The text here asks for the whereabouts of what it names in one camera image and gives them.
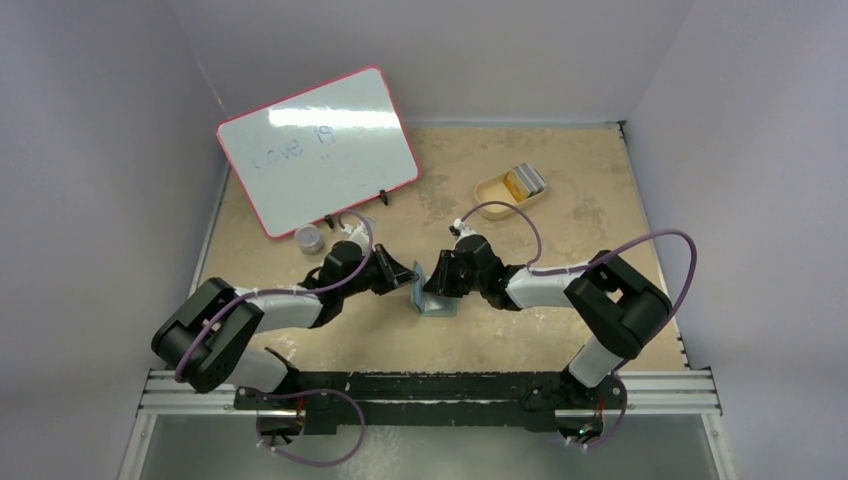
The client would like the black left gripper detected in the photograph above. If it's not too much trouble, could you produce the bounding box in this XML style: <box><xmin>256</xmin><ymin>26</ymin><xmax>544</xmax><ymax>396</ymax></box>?
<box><xmin>340</xmin><ymin>244</ymin><xmax>418</xmax><ymax>300</ymax></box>

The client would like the teal leather card holder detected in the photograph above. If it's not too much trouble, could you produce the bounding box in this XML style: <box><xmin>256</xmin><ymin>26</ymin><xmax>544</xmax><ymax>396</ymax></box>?
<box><xmin>411</xmin><ymin>262</ymin><xmax>459</xmax><ymax>317</ymax></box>

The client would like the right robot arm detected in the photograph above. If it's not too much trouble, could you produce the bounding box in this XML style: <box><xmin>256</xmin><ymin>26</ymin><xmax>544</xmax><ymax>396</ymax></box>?
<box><xmin>422</xmin><ymin>234</ymin><xmax>672</xmax><ymax>407</ymax></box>

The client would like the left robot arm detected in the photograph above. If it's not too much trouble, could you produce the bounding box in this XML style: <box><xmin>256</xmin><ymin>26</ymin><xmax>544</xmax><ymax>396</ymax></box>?
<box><xmin>151</xmin><ymin>240</ymin><xmax>419</xmax><ymax>409</ymax></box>

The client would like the stack of cards in tray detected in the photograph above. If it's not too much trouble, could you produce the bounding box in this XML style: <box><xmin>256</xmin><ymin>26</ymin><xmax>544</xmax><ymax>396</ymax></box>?
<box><xmin>502</xmin><ymin>163</ymin><xmax>547</xmax><ymax>202</ymax></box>

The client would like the small silver tin can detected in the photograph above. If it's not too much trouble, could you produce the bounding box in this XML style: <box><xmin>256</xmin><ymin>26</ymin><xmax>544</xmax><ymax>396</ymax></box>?
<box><xmin>293</xmin><ymin>224</ymin><xmax>325</xmax><ymax>255</ymax></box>

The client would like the pink framed whiteboard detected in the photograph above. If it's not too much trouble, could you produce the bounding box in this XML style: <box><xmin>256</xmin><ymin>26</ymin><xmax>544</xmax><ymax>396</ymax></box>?
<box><xmin>216</xmin><ymin>66</ymin><xmax>420</xmax><ymax>238</ymax></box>

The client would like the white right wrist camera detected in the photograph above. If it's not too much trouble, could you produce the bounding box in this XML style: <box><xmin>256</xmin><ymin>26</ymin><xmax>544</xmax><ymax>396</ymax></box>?
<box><xmin>449</xmin><ymin>218</ymin><xmax>477</xmax><ymax>246</ymax></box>

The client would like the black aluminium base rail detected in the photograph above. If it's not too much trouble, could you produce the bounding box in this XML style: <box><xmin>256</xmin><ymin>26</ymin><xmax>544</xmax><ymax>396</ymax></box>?
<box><xmin>140</xmin><ymin>371</ymin><xmax>721</xmax><ymax>439</ymax></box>

